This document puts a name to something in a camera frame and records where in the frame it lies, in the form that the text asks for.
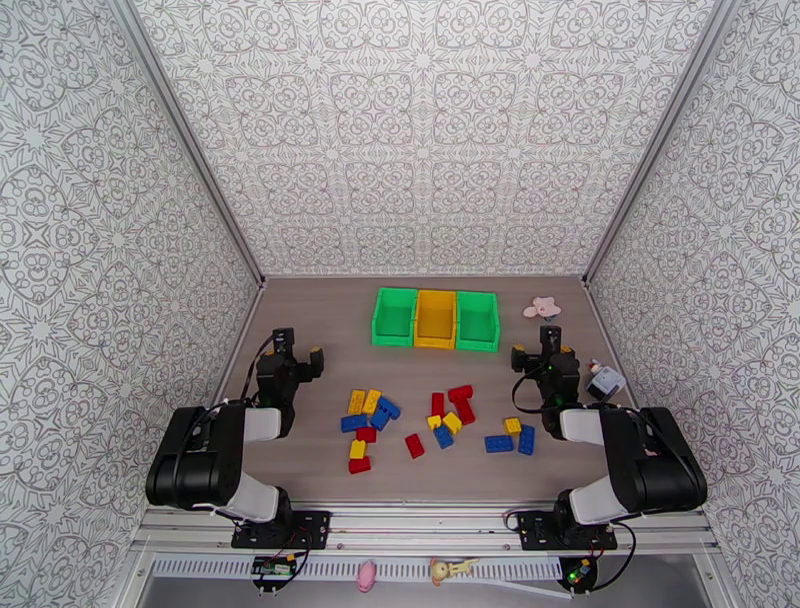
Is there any green circuit board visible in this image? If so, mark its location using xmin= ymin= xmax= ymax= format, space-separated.
xmin=249 ymin=553 xmax=301 ymax=592

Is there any white slotted cable duct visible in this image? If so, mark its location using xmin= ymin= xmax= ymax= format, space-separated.
xmin=152 ymin=557 xmax=564 ymax=581

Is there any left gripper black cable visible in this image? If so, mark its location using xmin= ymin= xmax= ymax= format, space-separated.
xmin=240 ymin=334 xmax=278 ymax=404

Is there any green plastic bin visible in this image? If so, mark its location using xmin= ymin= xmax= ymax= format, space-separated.
xmin=454 ymin=291 xmax=501 ymax=353
xmin=371 ymin=287 xmax=419 ymax=348

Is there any aluminium frame post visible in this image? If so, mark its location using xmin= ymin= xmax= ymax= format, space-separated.
xmin=106 ymin=0 xmax=268 ymax=286
xmin=581 ymin=0 xmax=739 ymax=286

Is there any black base cable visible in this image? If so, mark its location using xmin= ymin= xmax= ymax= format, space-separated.
xmin=290 ymin=531 xmax=314 ymax=586
xmin=590 ymin=519 xmax=639 ymax=592

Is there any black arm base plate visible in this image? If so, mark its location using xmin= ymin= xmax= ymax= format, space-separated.
xmin=518 ymin=509 xmax=619 ymax=553
xmin=231 ymin=509 xmax=331 ymax=551

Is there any aluminium rail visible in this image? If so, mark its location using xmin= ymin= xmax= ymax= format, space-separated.
xmin=134 ymin=499 xmax=720 ymax=558

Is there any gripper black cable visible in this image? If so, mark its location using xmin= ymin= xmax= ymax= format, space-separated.
xmin=240 ymin=334 xmax=278 ymax=404
xmin=511 ymin=362 xmax=554 ymax=415

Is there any pink flower toy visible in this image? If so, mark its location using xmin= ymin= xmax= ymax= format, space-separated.
xmin=523 ymin=296 xmax=562 ymax=323

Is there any yellow toy figure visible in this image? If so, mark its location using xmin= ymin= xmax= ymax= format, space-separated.
xmin=428 ymin=557 xmax=479 ymax=588

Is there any small circuit board with LED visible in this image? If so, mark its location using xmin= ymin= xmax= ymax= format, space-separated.
xmin=557 ymin=552 xmax=604 ymax=592

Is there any yellow plastic bin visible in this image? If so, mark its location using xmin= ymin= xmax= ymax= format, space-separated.
xmin=413 ymin=289 xmax=459 ymax=350

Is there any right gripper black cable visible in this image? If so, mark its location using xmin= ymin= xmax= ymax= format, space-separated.
xmin=511 ymin=362 xmax=554 ymax=415

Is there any grey white small device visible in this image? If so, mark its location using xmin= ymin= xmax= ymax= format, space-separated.
xmin=585 ymin=359 xmax=627 ymax=404

